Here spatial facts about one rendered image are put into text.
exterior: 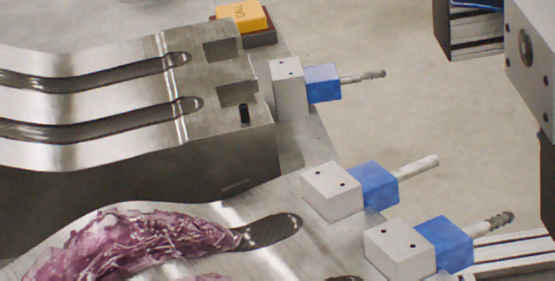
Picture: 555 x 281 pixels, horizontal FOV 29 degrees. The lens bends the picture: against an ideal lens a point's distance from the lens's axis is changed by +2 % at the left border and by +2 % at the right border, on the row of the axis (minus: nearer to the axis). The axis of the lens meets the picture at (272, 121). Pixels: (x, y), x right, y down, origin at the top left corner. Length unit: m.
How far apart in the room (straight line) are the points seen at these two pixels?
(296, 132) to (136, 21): 0.41
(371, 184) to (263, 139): 0.13
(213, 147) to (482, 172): 1.53
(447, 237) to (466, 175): 1.61
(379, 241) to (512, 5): 0.26
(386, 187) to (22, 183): 0.34
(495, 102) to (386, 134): 0.30
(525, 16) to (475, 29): 0.48
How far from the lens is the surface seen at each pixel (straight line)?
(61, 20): 1.55
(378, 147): 2.61
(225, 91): 1.11
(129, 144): 1.04
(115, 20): 1.52
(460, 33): 1.43
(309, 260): 0.90
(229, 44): 1.20
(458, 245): 0.88
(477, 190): 2.44
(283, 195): 0.98
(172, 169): 1.03
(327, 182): 0.94
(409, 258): 0.85
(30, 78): 1.19
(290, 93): 1.18
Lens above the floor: 1.41
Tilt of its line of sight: 31 degrees down
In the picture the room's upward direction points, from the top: 9 degrees counter-clockwise
